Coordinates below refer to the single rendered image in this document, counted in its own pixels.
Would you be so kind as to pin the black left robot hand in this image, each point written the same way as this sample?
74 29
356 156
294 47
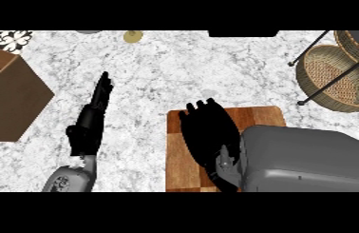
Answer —
89 122

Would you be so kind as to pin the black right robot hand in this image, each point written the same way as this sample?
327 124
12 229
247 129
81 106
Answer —
207 132

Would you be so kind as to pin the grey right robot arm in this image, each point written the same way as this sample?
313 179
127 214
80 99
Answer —
294 160

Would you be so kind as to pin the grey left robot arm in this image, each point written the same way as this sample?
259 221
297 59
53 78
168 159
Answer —
69 178

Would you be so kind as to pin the wooden cutting board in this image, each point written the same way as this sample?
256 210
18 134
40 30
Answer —
185 160

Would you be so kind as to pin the wicker tiered basket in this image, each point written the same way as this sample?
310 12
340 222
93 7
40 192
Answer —
334 75

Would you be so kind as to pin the brown wooden box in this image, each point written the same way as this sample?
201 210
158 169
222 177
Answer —
21 97

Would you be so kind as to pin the grey round object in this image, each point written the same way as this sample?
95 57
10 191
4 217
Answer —
89 31

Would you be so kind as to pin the olive round object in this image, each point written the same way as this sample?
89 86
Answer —
131 36

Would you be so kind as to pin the black white patterned tile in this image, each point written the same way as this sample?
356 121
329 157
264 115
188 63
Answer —
15 40

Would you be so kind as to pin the black metal basket frame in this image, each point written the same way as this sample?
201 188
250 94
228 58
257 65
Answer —
322 81

